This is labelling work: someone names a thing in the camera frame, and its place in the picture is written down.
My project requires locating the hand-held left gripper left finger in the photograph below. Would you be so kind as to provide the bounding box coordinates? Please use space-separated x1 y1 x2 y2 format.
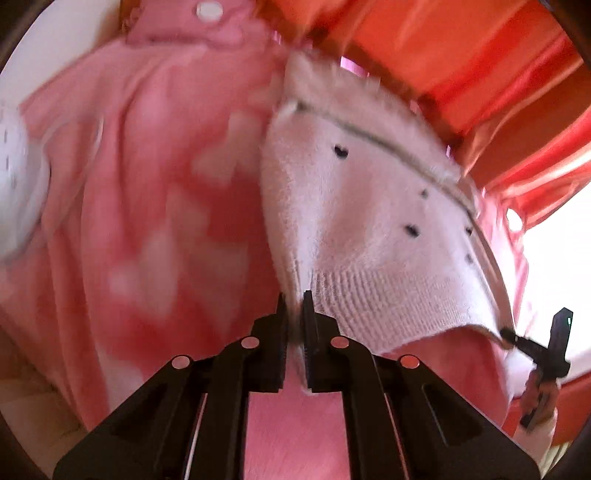
53 292 290 480

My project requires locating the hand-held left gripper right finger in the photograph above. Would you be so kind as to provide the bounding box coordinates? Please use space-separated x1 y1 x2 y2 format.
302 291 541 480

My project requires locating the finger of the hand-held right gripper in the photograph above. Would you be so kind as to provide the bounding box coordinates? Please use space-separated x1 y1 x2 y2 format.
501 326 550 371
547 307 574 382

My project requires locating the white knitted sweater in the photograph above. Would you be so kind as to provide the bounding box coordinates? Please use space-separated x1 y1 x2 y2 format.
259 50 518 398

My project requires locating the pink fleece blanket, white print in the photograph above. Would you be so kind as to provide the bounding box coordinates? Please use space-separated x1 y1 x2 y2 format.
0 18 561 480

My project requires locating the orange curtain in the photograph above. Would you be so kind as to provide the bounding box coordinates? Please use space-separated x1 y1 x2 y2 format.
256 0 591 232

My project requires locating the white dotted cloth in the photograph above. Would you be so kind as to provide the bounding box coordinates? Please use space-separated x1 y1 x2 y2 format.
0 102 52 261

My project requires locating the pink flap with white snap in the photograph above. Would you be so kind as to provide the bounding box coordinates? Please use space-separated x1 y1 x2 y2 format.
124 0 264 48

